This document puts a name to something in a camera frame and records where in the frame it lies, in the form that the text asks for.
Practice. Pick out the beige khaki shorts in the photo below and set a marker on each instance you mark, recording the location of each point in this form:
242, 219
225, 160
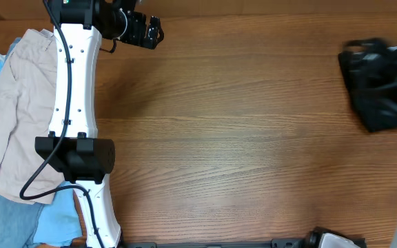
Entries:
27, 96

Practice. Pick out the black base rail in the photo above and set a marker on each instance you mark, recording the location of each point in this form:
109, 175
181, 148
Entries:
274, 243

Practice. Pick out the blue denim jeans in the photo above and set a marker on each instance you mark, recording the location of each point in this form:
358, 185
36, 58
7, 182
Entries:
18, 224

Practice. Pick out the black shorts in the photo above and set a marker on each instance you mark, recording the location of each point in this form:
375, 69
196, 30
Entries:
369, 70

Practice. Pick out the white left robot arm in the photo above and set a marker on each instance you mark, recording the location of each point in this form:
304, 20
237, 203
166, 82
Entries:
72, 146

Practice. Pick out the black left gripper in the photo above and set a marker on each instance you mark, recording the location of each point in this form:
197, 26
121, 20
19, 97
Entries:
136, 36

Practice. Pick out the light blue shirt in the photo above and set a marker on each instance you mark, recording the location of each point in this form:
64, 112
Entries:
58, 223

